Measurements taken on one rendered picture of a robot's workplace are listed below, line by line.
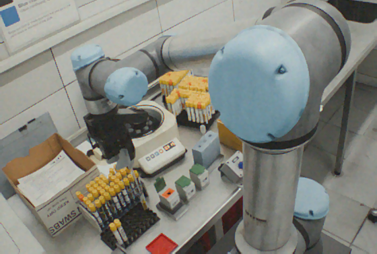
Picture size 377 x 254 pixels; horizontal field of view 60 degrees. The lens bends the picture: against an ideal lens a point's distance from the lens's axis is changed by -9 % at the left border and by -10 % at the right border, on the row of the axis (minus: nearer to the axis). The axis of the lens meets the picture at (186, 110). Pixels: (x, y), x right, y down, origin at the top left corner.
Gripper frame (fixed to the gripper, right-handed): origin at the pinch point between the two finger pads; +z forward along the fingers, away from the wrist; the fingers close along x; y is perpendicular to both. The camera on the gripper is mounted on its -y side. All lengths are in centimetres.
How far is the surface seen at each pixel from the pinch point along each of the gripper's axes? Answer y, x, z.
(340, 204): -109, 27, 110
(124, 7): -42, -47, -23
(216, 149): -31.8, 2.0, 17.4
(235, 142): -38.9, 4.7, 18.3
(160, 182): -6.7, 2.0, 11.9
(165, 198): -4.4, 5.5, 14.8
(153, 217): 0.6, 4.0, 20.4
